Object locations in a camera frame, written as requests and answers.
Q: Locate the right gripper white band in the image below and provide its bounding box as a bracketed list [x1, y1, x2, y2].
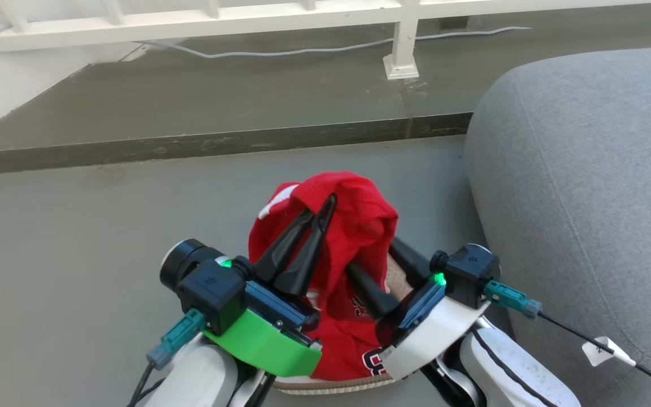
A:
[346, 237, 491, 381]

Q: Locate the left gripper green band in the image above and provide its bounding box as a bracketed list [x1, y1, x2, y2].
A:
[203, 194, 338, 378]

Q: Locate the red and white garment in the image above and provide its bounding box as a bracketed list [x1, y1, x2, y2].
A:
[248, 171, 400, 382]

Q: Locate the beige woven laundry basket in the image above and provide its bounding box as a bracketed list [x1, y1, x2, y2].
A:
[272, 254, 416, 396]

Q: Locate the grey fabric sofa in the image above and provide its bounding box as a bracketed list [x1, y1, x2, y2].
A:
[464, 45, 651, 407]

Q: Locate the white metal railing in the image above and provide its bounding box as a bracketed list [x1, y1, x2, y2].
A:
[0, 0, 651, 80]

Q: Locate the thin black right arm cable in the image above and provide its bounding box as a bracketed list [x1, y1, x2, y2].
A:
[471, 329, 558, 407]

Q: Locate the left camera cable teal plug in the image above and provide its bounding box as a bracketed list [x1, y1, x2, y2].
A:
[128, 308, 207, 407]

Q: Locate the thin grey floor cable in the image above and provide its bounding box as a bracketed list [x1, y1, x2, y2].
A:
[0, 25, 532, 66]

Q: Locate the white cable label tag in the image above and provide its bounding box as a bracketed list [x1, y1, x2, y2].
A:
[581, 336, 637, 367]

